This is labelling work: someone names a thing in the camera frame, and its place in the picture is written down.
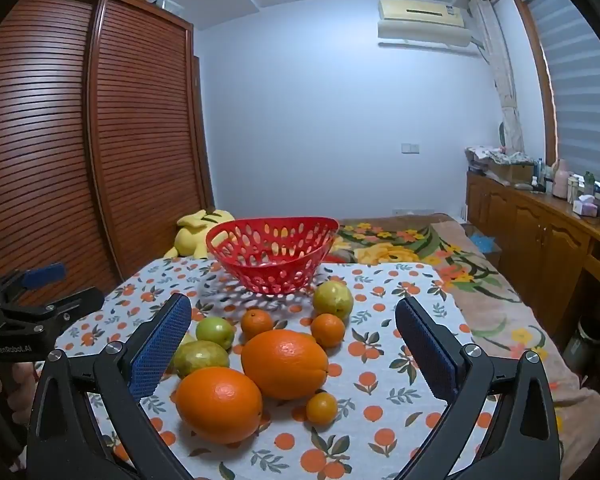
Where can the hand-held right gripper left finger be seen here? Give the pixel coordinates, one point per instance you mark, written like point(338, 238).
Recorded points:
point(162, 350)

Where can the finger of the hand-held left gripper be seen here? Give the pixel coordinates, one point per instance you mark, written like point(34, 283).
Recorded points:
point(65, 307)
point(42, 275)

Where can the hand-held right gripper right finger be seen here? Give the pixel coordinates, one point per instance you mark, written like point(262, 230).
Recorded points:
point(425, 345)

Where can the large orange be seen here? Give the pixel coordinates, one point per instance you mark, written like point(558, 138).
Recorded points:
point(219, 405)
point(284, 364)

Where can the small tangerine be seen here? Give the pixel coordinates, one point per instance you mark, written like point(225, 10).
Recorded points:
point(322, 408)

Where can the red plastic basket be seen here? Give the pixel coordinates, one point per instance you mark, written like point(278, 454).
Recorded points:
point(275, 280)

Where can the person's left hand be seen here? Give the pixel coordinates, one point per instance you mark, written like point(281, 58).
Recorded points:
point(17, 385)

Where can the green apple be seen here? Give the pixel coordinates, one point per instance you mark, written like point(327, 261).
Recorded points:
point(215, 332)

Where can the orange print tablecloth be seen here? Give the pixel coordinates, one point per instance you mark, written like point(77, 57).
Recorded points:
point(380, 310)

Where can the floral blanket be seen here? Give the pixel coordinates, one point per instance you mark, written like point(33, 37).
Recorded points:
point(480, 280)

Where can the yellow plush toy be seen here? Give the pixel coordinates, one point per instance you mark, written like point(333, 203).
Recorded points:
point(195, 240)

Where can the blue cloth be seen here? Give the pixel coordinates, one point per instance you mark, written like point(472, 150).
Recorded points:
point(484, 242)

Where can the wooden side cabinet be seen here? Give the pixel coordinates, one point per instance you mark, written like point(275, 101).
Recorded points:
point(530, 230)

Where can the dark bucket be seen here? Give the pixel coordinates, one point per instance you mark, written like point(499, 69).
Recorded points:
point(584, 345)

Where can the brown wooden wardrobe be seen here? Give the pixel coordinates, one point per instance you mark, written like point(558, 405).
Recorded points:
point(130, 135)

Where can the cardboard box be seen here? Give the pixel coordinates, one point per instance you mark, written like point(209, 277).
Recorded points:
point(512, 174)

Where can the pile of cloths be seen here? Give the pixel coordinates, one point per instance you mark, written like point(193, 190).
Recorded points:
point(490, 154)

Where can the pink small box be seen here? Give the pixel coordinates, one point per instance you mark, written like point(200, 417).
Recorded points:
point(586, 206)

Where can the pink bottle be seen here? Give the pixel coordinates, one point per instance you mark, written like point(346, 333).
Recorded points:
point(560, 180)

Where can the green bottle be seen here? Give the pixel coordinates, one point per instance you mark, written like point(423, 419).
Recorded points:
point(588, 183)

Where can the white patterned curtain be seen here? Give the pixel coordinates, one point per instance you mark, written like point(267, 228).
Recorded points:
point(505, 85)

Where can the clear plastic box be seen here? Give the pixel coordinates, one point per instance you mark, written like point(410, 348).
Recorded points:
point(171, 6)

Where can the striped window blind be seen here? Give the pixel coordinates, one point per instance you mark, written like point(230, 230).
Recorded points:
point(580, 85)

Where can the white air conditioner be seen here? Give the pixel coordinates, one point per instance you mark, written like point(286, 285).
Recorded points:
point(425, 22)

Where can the white wall switch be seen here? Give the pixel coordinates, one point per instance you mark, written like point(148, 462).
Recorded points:
point(410, 148)

